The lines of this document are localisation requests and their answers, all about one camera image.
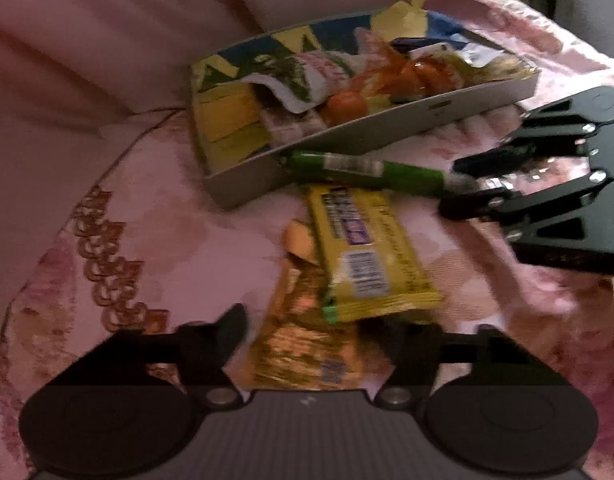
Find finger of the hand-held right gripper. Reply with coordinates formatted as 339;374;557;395
452;91;596;179
438;174;614;254

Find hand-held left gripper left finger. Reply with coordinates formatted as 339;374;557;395
50;303;250;412

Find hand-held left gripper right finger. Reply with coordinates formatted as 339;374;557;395
376;319;570;407

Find golden snack packet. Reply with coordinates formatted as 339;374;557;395
248;219;385;392

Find beige cracker packet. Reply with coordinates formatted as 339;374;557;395
454;52;535;85

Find yellow snack packet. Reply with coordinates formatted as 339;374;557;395
306;184;444;324

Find grey shallow cardboard box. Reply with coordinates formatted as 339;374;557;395
189;2;542;211

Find orange snack packet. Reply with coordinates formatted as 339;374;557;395
324;29;468;123

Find green marker pen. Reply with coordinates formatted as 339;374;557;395
282;150;455;196

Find clear packet of bars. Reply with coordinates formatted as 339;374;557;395
258;104;334;145

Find green vegetable snack pouch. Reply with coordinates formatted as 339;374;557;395
244;50;360;113

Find pink floral bedsheet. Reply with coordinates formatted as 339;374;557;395
0;0;614;480

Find pink bed curtain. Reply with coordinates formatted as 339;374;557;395
0;0;415;128

